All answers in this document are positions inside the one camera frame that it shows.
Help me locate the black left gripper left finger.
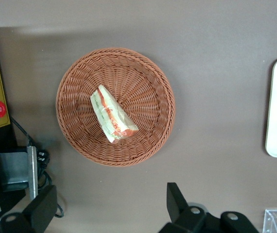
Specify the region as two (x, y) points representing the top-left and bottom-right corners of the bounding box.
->
(0, 185), (58, 233)

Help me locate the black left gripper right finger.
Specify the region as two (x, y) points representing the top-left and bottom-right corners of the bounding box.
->
(157, 182), (260, 233)

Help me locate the plastic-wrapped triangle sandwich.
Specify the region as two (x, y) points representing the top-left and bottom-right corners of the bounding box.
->
(90, 84), (139, 144)

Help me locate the round brown wicker basket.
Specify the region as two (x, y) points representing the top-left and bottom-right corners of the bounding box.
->
(55, 47), (176, 167)

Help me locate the black power cable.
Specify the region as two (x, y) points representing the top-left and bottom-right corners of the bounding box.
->
(9, 116), (64, 218)

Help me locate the grey metal bracket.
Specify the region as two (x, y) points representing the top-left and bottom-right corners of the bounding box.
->
(0, 145), (38, 200)

